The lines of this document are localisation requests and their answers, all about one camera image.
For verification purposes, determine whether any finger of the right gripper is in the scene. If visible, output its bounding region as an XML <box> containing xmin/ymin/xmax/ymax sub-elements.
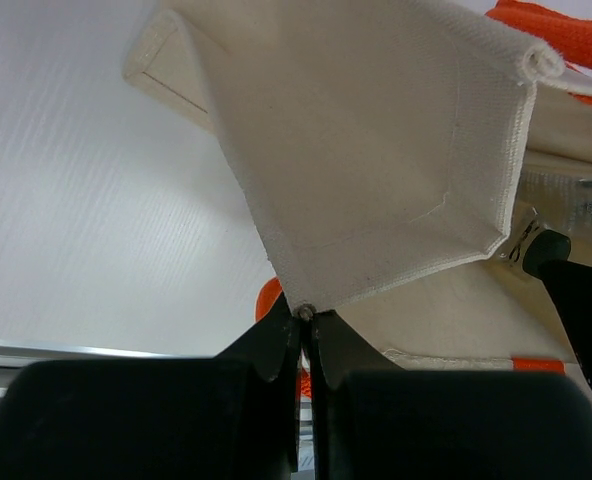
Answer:
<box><xmin>539</xmin><ymin>260</ymin><xmax>592</xmax><ymax>390</ymax></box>

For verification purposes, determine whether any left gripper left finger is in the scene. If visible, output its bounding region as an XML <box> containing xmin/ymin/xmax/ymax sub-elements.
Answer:
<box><xmin>0</xmin><ymin>298</ymin><xmax>301</xmax><ymax>479</ymax></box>

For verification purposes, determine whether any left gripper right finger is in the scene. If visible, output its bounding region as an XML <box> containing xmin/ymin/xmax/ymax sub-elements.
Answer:
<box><xmin>303</xmin><ymin>312</ymin><xmax>592</xmax><ymax>479</ymax></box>

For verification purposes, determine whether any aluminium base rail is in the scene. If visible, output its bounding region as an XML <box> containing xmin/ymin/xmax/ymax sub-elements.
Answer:
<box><xmin>0</xmin><ymin>335</ymin><xmax>172</xmax><ymax>446</ymax></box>

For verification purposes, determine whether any small dark-cap jar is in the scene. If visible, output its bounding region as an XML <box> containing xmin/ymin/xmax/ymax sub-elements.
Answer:
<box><xmin>495</xmin><ymin>206</ymin><xmax>571</xmax><ymax>279</ymax></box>

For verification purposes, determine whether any canvas bag with orange handles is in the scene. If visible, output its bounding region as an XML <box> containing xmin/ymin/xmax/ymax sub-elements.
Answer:
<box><xmin>122</xmin><ymin>1</ymin><xmax>592</xmax><ymax>401</ymax></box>

